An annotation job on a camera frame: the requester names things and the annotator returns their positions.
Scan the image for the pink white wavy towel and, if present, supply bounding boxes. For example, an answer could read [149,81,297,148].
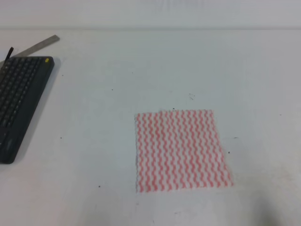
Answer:
[135,110,233,193]

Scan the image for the metal ruler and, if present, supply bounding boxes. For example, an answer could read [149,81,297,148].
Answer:
[0,35,60,68]

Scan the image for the black keyboard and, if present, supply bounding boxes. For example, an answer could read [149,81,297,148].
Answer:
[0,56,55,164]

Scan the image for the black cable tie end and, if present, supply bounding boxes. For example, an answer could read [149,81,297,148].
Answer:
[4,47,14,62]

